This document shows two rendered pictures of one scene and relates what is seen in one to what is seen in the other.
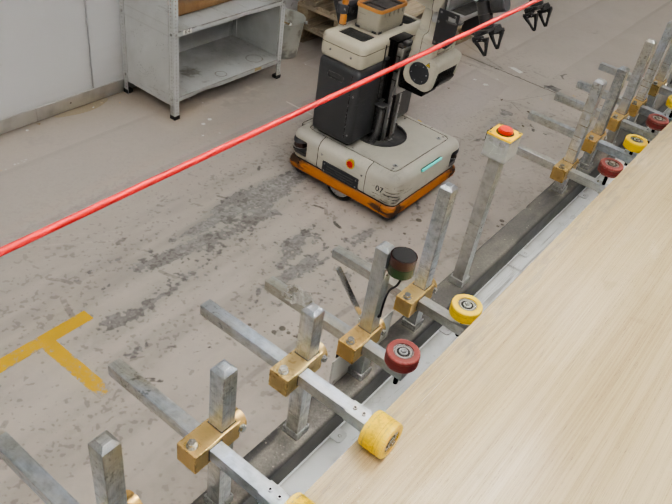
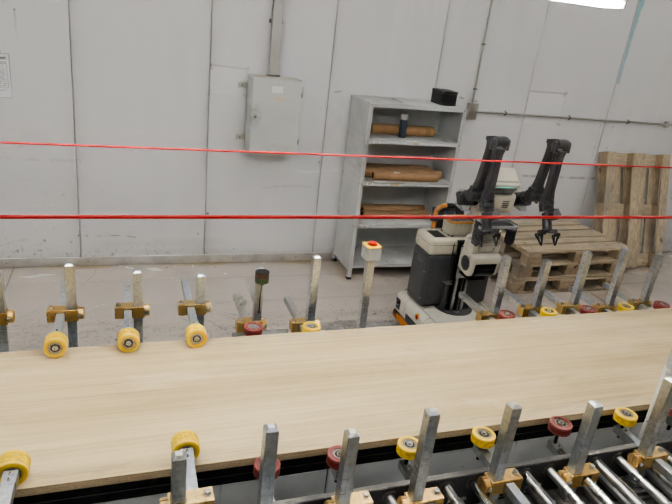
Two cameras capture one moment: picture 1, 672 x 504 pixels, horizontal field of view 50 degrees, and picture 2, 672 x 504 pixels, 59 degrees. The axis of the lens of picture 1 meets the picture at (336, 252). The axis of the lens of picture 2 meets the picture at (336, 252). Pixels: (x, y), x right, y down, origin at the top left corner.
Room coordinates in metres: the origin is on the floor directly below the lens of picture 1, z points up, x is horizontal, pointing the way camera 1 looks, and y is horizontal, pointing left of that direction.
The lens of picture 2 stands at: (-0.45, -1.76, 2.16)
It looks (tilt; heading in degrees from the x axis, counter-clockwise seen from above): 21 degrees down; 36
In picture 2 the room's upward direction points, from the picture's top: 7 degrees clockwise
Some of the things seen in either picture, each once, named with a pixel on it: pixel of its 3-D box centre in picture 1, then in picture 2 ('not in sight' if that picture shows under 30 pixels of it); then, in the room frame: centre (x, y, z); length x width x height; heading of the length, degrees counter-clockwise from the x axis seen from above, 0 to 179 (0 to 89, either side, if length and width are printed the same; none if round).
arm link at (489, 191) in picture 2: not in sight; (493, 174); (2.85, -0.39, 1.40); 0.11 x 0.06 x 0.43; 147
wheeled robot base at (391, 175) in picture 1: (376, 152); (449, 321); (3.28, -0.12, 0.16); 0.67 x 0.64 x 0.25; 57
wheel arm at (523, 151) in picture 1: (550, 164); (481, 312); (2.30, -0.72, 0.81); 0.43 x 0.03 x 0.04; 57
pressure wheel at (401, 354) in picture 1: (399, 366); (252, 336); (1.15, -0.19, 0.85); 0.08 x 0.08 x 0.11
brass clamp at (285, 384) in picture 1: (299, 365); (194, 307); (1.02, 0.04, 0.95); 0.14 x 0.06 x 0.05; 147
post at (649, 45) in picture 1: (627, 96); (576, 292); (2.73, -1.05, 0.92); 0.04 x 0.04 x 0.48; 57
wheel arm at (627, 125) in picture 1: (604, 116); (560, 304); (2.72, -0.99, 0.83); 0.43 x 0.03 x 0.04; 57
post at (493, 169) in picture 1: (477, 222); (364, 302); (1.68, -0.38, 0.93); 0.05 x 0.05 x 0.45; 57
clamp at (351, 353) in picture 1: (362, 338); (251, 324); (1.23, -0.10, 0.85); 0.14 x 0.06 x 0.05; 147
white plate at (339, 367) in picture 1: (361, 348); (260, 339); (1.29, -0.10, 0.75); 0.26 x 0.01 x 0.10; 147
